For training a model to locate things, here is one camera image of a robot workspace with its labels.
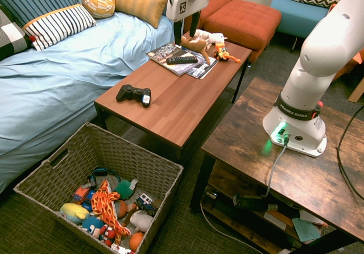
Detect brown plush ball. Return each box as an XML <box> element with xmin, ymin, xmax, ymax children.
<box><xmin>115</xmin><ymin>199</ymin><xmax>129</xmax><ymax>219</ymax></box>

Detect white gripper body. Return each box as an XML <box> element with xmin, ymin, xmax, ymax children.
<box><xmin>166</xmin><ymin>0</ymin><xmax>212</xmax><ymax>22</ymax></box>

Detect yellow plush toy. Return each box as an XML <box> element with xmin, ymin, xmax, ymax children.
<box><xmin>59</xmin><ymin>202</ymin><xmax>91</xmax><ymax>224</ymax></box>

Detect light blue sofa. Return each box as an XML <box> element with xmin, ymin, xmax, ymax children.
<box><xmin>0</xmin><ymin>0</ymin><xmax>183</xmax><ymax>194</ymax></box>

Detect orange toy truck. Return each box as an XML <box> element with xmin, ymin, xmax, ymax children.
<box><xmin>72</xmin><ymin>182</ymin><xmax>92</xmax><ymax>205</ymax></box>

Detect orange ball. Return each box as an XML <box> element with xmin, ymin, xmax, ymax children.
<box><xmin>129</xmin><ymin>232</ymin><xmax>145</xmax><ymax>252</ymax></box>

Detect white red small toy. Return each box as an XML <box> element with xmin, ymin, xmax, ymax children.
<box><xmin>110</xmin><ymin>244</ymin><xmax>134</xmax><ymax>254</ymax></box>

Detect black remote control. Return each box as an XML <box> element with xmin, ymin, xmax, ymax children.
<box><xmin>166</xmin><ymin>55</ymin><xmax>198</xmax><ymax>65</ymax></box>

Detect white blue toy truck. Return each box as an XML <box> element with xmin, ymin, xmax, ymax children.
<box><xmin>135</xmin><ymin>193</ymin><xmax>162</xmax><ymax>216</ymax></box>

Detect red-brown wooden coffee table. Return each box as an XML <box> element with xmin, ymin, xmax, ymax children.
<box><xmin>93</xmin><ymin>32</ymin><xmax>253</xmax><ymax>169</ymax></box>

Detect orange ottoman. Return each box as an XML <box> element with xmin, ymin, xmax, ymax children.
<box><xmin>204</xmin><ymin>0</ymin><xmax>282</xmax><ymax>63</ymax></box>

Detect white cable under table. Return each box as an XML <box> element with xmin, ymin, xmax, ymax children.
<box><xmin>200</xmin><ymin>197</ymin><xmax>265</xmax><ymax>254</ymax></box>

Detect orange toy excavator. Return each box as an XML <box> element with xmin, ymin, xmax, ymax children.
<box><xmin>213</xmin><ymin>43</ymin><xmax>242</xmax><ymax>64</ymax></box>

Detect teal notebook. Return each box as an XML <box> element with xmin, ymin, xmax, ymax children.
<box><xmin>292</xmin><ymin>216</ymin><xmax>322</xmax><ymax>244</ymax></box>

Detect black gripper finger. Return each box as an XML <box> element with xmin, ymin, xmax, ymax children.
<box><xmin>189</xmin><ymin>10</ymin><xmax>201</xmax><ymax>38</ymax></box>
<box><xmin>173</xmin><ymin>19</ymin><xmax>183</xmax><ymax>46</ymax></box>

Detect white paper sheet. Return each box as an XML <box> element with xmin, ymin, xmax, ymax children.
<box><xmin>298</xmin><ymin>210</ymin><xmax>325</xmax><ymax>226</ymax></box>

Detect blue plush toy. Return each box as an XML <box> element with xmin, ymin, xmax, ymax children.
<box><xmin>81</xmin><ymin>216</ymin><xmax>105</xmax><ymax>239</ymax></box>

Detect brown kangaroo plush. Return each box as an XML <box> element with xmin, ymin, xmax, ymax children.
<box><xmin>180</xmin><ymin>35</ymin><xmax>212</xmax><ymax>66</ymax></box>

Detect black gamepad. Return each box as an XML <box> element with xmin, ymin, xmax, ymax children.
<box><xmin>115</xmin><ymin>84</ymin><xmax>152</xmax><ymax>109</ymax></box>

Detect blue black headphones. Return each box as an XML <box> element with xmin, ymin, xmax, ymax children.
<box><xmin>86</xmin><ymin>167</ymin><xmax>122</xmax><ymax>188</ymax></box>

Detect grey plush toy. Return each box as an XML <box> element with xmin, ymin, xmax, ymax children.
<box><xmin>130</xmin><ymin>210</ymin><xmax>154</xmax><ymax>233</ymax></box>

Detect black power brick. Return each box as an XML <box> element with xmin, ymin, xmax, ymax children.
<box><xmin>233</xmin><ymin>194</ymin><xmax>278</xmax><ymax>213</ymax></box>

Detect business magazine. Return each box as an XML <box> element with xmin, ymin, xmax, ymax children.
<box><xmin>185</xmin><ymin>56</ymin><xmax>219</xmax><ymax>80</ymax></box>

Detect rustic dark wood table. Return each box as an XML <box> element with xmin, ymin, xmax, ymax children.
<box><xmin>189</xmin><ymin>76</ymin><xmax>364</xmax><ymax>254</ymax></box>

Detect black white checked pillow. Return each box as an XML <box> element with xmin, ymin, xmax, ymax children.
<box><xmin>0</xmin><ymin>6</ymin><xmax>36</xmax><ymax>61</ymax></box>

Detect orange flame lizard plush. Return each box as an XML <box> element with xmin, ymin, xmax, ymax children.
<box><xmin>90</xmin><ymin>179</ymin><xmax>132</xmax><ymax>245</ymax></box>

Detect orange armchair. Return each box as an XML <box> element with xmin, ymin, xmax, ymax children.
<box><xmin>183</xmin><ymin>0</ymin><xmax>240</xmax><ymax>36</ymax></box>

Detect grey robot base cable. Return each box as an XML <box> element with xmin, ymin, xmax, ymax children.
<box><xmin>261</xmin><ymin>140</ymin><xmax>290</xmax><ymax>198</ymax></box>

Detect blue toy car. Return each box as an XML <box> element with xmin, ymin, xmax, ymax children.
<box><xmin>82</xmin><ymin>190</ymin><xmax>96</xmax><ymax>212</ymax></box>

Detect magazine with tree photo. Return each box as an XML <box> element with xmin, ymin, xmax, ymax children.
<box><xmin>145</xmin><ymin>42</ymin><xmax>212</xmax><ymax>77</ymax></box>

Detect green plush toy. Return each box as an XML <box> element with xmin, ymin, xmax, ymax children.
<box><xmin>115</xmin><ymin>179</ymin><xmax>139</xmax><ymax>200</ymax></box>

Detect orange chair with wooden leg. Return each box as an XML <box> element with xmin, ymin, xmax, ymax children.
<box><xmin>332</xmin><ymin>48</ymin><xmax>364</xmax><ymax>103</ymax></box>

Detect red plush toy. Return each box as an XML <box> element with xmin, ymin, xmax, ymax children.
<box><xmin>99</xmin><ymin>224</ymin><xmax>117</xmax><ymax>248</ymax></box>

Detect mustard yellow pillow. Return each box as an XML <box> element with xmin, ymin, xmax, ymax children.
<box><xmin>114</xmin><ymin>0</ymin><xmax>169</xmax><ymax>29</ymax></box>

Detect grey wicker basket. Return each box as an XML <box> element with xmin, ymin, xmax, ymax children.
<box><xmin>13</xmin><ymin>122</ymin><xmax>184</xmax><ymax>254</ymax></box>

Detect blue armchair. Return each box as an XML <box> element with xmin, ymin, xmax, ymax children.
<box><xmin>270</xmin><ymin>0</ymin><xmax>356</xmax><ymax>53</ymax></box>

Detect white navy striped pillow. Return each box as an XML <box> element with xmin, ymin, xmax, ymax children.
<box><xmin>22</xmin><ymin>3</ymin><xmax>97</xmax><ymax>52</ymax></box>

